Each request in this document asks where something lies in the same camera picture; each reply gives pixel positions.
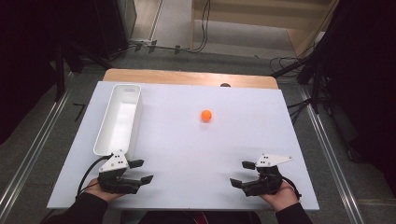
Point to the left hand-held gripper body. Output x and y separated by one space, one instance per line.
115 182

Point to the person's left hand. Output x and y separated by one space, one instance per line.
104 194

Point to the black curtain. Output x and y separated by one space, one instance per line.
28 56
364 77

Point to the black tripod stand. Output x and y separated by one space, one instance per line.
313 81

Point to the metal floor rail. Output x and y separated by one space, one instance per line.
331 155
34 149

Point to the white board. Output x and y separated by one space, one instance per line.
193 155

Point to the white oblong plastic bin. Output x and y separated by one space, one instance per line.
120 121

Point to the black metal stand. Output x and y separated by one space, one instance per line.
60 71

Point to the black cabinet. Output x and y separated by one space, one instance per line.
115 28

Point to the power strip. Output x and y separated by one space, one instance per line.
141 41

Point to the person's right hand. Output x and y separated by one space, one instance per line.
281 197

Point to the wooden table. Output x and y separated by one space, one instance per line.
186 77

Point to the orange ball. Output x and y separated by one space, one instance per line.
206 115

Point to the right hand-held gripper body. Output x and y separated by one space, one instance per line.
264 182

